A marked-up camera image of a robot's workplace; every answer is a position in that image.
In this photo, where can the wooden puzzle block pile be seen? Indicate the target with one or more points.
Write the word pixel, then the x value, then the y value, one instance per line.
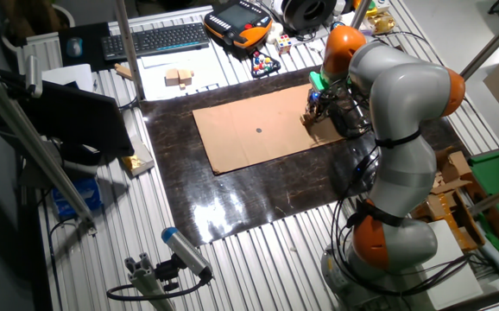
pixel 178 78

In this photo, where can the orange black teach pendant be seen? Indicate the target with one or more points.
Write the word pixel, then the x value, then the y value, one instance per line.
pixel 236 21

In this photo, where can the colourful puzzle cube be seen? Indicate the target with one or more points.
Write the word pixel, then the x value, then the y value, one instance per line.
pixel 284 44

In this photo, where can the black blue tape roll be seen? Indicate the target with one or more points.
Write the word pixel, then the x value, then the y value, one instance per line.
pixel 335 26

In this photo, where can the black monitor screen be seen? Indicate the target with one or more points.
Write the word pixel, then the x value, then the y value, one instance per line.
pixel 77 116

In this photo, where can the green toy pool table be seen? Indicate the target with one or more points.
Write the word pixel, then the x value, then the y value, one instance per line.
pixel 491 173

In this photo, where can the flat cardboard sheet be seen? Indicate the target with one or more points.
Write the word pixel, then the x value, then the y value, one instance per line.
pixel 254 198

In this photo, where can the blue box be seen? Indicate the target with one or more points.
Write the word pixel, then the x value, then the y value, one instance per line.
pixel 77 196

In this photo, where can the billiard balls triangle rack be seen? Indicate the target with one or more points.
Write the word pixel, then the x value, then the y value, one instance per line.
pixel 265 65

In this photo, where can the black mouse pad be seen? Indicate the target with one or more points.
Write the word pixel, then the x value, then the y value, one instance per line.
pixel 90 39

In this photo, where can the silver camera blue tip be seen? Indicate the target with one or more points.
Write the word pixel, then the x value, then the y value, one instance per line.
pixel 187 250

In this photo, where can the black keyboard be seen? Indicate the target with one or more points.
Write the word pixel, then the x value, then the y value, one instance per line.
pixel 154 41

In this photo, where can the white paper sheet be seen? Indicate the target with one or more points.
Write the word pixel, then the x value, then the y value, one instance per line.
pixel 206 73

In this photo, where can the white box gold foil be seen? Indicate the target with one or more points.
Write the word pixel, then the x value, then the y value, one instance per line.
pixel 139 160

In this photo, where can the black filament spool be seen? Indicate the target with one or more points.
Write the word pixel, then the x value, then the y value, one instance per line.
pixel 307 13

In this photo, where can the white figurine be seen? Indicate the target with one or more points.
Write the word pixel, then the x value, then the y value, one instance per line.
pixel 275 31

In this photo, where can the brown cardboard sheet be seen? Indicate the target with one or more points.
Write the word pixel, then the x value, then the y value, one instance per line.
pixel 254 142

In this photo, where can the black plastic tray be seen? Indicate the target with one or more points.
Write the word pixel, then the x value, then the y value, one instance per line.
pixel 344 125

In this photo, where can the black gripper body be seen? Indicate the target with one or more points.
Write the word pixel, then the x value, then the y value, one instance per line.
pixel 320 100

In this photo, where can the aluminium profile stub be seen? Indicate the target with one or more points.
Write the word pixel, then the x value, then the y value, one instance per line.
pixel 146 281

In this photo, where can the aluminium frame post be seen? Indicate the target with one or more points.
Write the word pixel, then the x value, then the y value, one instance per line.
pixel 128 47
pixel 361 10
pixel 497 196
pixel 495 41

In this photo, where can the grey computer mouse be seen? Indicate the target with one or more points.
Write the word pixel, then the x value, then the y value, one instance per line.
pixel 74 46

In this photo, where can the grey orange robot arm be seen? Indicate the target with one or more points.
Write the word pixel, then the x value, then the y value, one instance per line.
pixel 405 86

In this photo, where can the aluminium camera beam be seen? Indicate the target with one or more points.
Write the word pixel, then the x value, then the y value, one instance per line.
pixel 29 142

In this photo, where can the gold shiny object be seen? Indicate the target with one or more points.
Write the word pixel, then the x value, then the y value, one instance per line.
pixel 381 22

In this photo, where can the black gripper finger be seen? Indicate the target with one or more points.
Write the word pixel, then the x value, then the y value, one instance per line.
pixel 317 119
pixel 312 109

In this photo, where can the wooden plank piece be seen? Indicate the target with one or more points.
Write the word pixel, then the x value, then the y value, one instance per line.
pixel 123 71

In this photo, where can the green wrist adapter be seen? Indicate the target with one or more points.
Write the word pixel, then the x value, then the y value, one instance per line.
pixel 317 81

